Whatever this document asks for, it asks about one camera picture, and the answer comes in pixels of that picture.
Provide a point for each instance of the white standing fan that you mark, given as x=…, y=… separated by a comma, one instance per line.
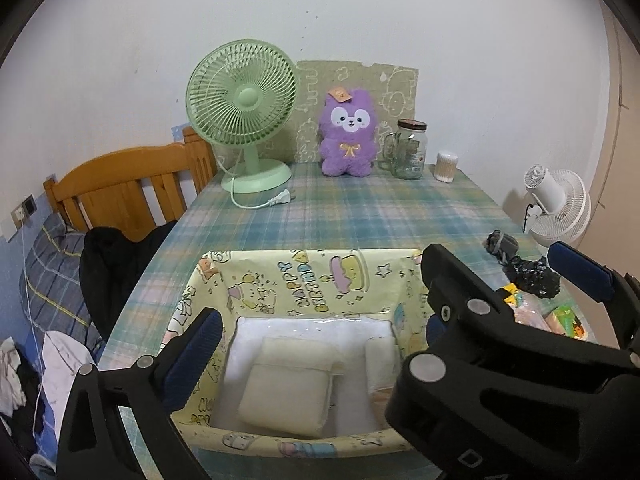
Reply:
x=550, y=195

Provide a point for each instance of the pile of clothes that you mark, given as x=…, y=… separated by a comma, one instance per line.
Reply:
x=11, y=375

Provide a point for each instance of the green desk fan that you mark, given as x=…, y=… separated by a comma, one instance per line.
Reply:
x=245, y=97

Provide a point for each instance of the glass jar mug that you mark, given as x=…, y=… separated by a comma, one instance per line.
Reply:
x=412, y=155

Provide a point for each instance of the cream folded towel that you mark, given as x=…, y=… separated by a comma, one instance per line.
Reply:
x=285, y=390

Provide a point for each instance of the green soft packet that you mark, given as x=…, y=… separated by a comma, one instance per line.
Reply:
x=567, y=321

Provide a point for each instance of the purple plush toy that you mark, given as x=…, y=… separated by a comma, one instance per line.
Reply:
x=347, y=150

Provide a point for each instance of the yellow soft item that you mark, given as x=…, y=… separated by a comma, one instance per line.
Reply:
x=509, y=292

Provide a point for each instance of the wooden bed headboard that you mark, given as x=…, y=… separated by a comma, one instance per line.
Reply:
x=115, y=185

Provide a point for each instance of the white towel liner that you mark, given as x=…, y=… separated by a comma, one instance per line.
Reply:
x=310, y=327

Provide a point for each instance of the grey sock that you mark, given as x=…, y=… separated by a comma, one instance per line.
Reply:
x=500, y=245

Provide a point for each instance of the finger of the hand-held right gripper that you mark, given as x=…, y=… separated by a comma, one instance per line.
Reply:
x=465, y=285
x=580, y=270

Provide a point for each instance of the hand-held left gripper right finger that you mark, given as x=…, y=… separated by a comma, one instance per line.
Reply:
x=436, y=327

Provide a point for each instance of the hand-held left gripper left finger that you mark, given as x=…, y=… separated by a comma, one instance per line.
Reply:
x=192, y=355

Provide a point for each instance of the blue plaid bedding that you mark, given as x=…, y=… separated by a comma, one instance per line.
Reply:
x=50, y=270

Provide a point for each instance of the yellow printed storage box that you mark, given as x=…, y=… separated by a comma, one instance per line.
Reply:
x=280, y=280

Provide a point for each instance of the black plastic bag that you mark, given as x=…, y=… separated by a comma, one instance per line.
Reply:
x=532, y=277

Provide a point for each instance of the wall outlet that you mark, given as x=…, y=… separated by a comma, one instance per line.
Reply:
x=25, y=210

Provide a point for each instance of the black garment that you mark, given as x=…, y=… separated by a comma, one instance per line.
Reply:
x=115, y=265

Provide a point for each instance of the olive patterned board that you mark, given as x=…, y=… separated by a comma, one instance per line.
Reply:
x=395, y=90

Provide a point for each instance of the white cloth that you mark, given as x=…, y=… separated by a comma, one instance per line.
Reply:
x=62, y=365

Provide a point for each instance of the plaid tablecloth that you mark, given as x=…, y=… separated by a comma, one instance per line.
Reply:
x=350, y=220

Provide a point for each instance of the beige door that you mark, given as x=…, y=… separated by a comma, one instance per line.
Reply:
x=625, y=160

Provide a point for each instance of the cotton swab container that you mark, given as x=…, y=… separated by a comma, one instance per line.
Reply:
x=446, y=167

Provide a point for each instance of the small rolled white towel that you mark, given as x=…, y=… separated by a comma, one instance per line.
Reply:
x=381, y=365

